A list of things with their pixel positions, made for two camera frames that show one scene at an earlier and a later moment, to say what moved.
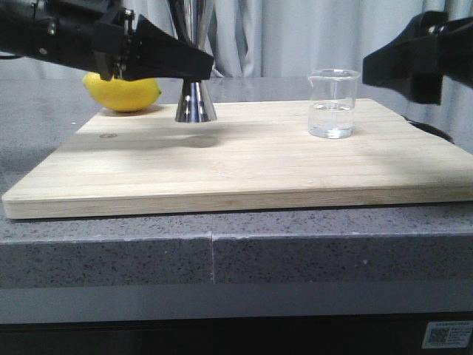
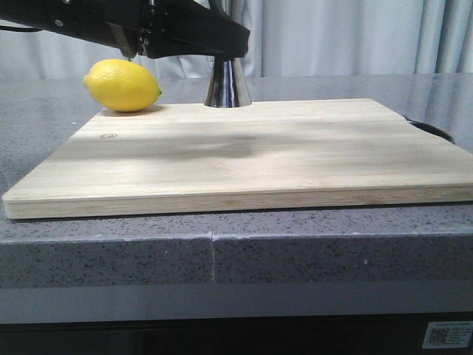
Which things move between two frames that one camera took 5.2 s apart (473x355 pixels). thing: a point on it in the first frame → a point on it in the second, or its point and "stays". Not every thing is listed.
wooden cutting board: (250, 157) stays
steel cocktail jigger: (194, 21) → (225, 86)
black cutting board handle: (437, 132) stays
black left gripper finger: (159, 53) → (188, 27)
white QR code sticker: (448, 334) stays
